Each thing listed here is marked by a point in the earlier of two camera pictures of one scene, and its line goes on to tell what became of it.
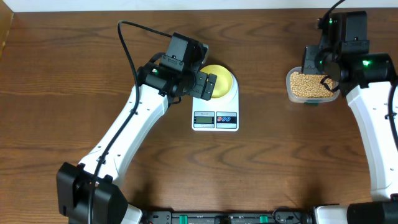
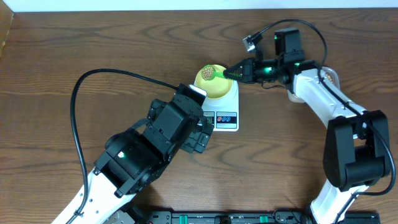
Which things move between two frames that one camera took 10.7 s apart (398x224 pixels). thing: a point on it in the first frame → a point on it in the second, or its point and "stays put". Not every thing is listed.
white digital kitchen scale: [217, 114] stays put
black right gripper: [309, 54] → [247, 66]
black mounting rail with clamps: [251, 217] stays put
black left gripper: [200, 78] → [197, 139]
